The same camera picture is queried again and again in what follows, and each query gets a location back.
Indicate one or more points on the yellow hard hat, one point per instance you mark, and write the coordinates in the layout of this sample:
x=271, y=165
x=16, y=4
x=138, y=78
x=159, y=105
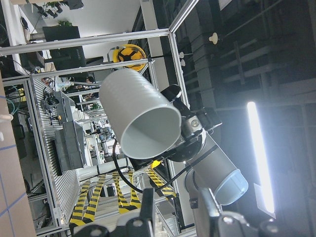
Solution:
x=128, y=52

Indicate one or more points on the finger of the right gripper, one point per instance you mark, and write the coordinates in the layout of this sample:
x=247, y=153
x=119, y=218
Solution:
x=172, y=92

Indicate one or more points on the grey plastic cup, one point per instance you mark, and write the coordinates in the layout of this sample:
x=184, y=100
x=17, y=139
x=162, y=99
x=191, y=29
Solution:
x=145, y=123

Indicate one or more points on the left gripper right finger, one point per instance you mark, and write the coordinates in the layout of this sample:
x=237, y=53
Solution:
x=213, y=222

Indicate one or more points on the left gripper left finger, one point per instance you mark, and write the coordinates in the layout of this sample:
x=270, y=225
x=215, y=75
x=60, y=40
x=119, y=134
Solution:
x=133, y=224

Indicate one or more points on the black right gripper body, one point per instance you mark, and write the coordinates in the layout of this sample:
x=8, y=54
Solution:
x=190, y=140

